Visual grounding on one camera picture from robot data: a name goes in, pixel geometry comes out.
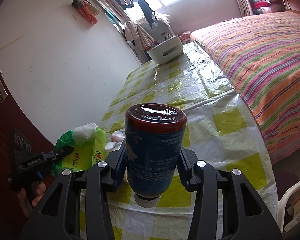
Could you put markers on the white washing machine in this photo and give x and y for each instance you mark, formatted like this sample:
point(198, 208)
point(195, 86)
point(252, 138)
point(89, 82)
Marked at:
point(160, 30)

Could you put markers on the red white medicine box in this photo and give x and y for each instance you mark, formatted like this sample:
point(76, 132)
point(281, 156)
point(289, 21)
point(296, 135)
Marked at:
point(296, 216)

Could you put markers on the orange cloth on wall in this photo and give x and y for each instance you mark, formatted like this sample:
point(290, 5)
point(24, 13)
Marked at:
point(88, 11)

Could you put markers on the white plastic storage box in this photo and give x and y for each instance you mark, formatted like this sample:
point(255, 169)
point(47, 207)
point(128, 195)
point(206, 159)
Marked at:
point(167, 50)

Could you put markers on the yellow checked plastic tablecloth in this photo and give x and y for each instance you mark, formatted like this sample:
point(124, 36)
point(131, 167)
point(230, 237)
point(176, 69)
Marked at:
point(220, 130)

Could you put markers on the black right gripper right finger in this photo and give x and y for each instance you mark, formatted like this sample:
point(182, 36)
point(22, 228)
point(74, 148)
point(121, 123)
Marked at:
point(185, 165)

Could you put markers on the dark hanging clothes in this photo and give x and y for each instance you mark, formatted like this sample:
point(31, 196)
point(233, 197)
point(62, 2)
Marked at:
point(149, 14)

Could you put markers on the beige left curtain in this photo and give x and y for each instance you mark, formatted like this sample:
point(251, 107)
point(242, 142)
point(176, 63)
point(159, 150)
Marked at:
point(132, 31)

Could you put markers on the striped colourful bedspread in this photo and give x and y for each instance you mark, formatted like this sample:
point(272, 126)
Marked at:
point(260, 55)

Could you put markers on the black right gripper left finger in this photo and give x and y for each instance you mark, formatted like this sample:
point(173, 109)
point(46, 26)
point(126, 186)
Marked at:
point(117, 161)

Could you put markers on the green white tissue pack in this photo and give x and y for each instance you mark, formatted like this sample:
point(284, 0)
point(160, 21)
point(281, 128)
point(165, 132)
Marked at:
point(88, 142)

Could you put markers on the brown bottle blue label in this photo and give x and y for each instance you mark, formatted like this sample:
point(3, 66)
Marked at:
point(154, 136)

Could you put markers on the cream plastic trash bin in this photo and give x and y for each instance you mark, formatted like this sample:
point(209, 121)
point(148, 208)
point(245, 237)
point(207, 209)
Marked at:
point(285, 208)

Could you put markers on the person's left hand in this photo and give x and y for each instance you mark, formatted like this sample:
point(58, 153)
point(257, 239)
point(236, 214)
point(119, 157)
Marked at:
point(26, 205)

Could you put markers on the crumpled white printed wrapper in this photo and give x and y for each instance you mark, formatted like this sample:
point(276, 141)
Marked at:
point(116, 141)

